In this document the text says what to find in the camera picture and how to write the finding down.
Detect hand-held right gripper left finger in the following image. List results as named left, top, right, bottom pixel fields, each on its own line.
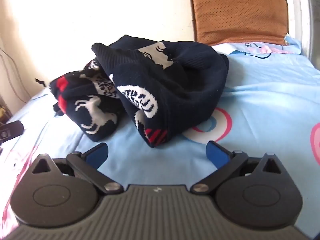
left=31, top=142, right=123, bottom=195

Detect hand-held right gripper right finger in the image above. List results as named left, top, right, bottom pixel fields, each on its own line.
left=191, top=141, right=283, bottom=194

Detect navy patterned knit sweater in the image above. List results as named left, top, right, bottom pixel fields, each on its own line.
left=49, top=35, right=229, bottom=148

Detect light blue cartoon bedsheet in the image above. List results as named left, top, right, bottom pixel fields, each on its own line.
left=0, top=35, right=320, bottom=230

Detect brown perforated cushion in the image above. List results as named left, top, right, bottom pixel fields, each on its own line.
left=189, top=0, right=290, bottom=47

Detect thin wall cable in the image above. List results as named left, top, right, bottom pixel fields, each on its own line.
left=0, top=47, right=28, bottom=104

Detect white window frame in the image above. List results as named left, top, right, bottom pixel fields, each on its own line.
left=285, top=0, right=320, bottom=70

